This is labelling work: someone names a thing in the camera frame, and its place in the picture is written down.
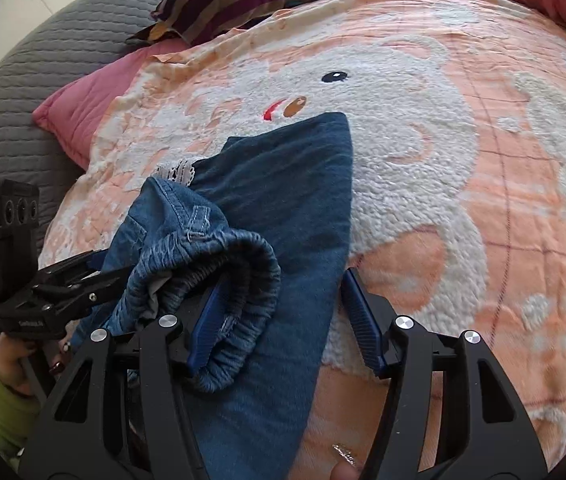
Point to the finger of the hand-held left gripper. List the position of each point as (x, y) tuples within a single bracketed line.
[(75, 262), (98, 287)]

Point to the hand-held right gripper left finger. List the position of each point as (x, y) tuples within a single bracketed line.
[(208, 330)]

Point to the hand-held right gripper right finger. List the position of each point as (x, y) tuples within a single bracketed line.
[(363, 320)]

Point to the blue denim pants lace trim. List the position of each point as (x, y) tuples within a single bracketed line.
[(283, 200)]

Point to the person's left hand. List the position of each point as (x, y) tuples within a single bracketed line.
[(8, 365)]

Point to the person's right hand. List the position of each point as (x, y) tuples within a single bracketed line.
[(345, 467)]

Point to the pink pillow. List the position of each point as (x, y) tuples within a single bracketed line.
[(78, 105)]

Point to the grey quilted bedspread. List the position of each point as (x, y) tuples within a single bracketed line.
[(38, 50)]

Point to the peach bear printed blanket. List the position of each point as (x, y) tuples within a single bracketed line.
[(463, 110)]

